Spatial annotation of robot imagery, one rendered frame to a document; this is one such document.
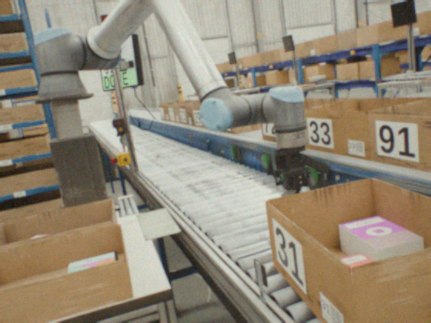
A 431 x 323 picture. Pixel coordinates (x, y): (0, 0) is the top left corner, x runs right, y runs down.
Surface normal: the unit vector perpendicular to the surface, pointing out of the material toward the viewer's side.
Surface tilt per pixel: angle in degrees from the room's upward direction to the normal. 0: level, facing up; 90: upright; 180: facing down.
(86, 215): 89
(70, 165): 90
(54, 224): 89
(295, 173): 90
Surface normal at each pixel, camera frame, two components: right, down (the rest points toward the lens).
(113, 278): 0.29, 0.15
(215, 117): -0.65, 0.26
